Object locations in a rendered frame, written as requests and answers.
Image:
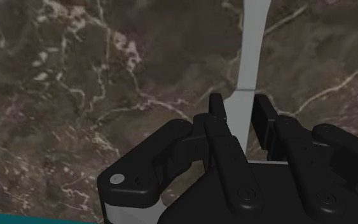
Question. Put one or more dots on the grey table knife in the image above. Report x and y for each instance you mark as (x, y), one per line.
(250, 46)

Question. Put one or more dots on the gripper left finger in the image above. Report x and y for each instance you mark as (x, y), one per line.
(228, 155)

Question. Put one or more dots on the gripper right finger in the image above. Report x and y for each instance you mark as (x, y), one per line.
(299, 149)

